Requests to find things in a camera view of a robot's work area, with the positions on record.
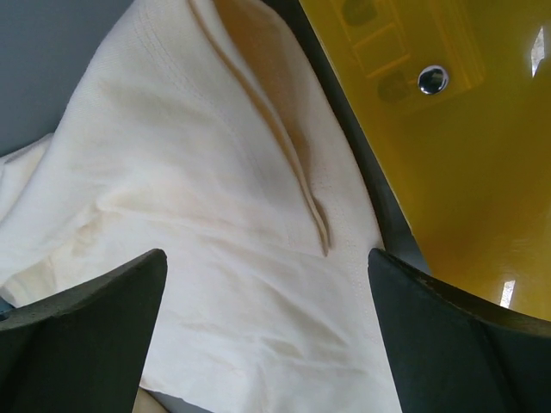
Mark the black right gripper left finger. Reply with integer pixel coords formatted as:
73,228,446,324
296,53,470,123
1,250,167,412

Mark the yellow plastic folder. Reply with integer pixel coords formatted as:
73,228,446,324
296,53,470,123
302,1,550,319

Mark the cream yellow t shirt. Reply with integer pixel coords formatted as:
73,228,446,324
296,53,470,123
1,1,400,412

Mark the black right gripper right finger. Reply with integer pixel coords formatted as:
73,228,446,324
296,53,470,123
368,249,550,412

